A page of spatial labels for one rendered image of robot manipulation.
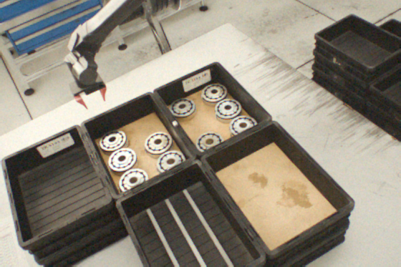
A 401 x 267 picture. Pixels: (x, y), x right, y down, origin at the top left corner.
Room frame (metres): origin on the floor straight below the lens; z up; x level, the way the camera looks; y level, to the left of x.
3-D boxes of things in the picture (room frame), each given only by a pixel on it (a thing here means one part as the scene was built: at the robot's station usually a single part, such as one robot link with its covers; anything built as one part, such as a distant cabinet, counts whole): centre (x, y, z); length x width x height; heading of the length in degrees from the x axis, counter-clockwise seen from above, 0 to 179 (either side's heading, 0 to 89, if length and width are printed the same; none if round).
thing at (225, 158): (0.69, -0.18, 0.87); 0.40 x 0.30 x 0.11; 20
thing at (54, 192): (0.86, 0.52, 0.87); 0.40 x 0.30 x 0.11; 20
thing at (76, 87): (1.05, 0.34, 1.17); 0.10 x 0.07 x 0.07; 111
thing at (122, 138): (1.05, 0.34, 0.86); 0.10 x 0.10 x 0.01
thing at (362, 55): (1.66, -0.92, 0.37); 0.40 x 0.30 x 0.45; 25
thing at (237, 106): (1.09, -0.11, 0.86); 0.10 x 0.10 x 0.01
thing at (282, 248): (0.69, -0.18, 0.92); 0.40 x 0.30 x 0.02; 20
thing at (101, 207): (0.86, 0.52, 0.92); 0.40 x 0.30 x 0.02; 20
